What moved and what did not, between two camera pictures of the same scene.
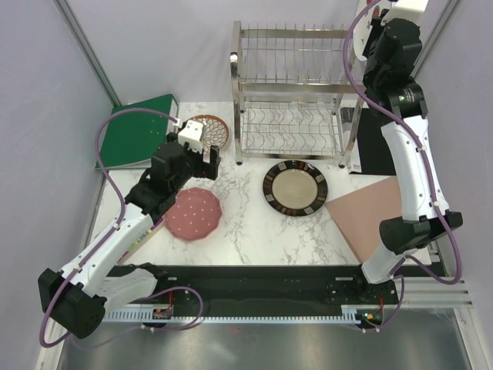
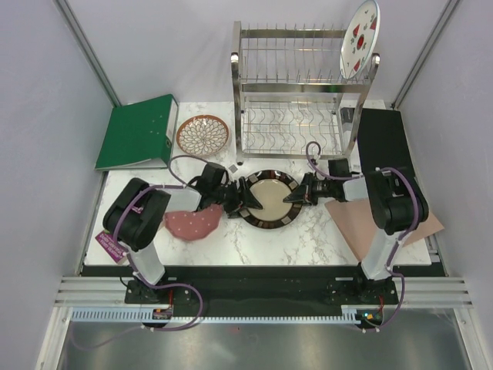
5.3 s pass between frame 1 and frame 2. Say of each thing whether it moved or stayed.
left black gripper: moved
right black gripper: moved
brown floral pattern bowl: stayed
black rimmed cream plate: moved
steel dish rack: stayed
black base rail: stayed
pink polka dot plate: stayed
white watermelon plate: moved
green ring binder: stayed
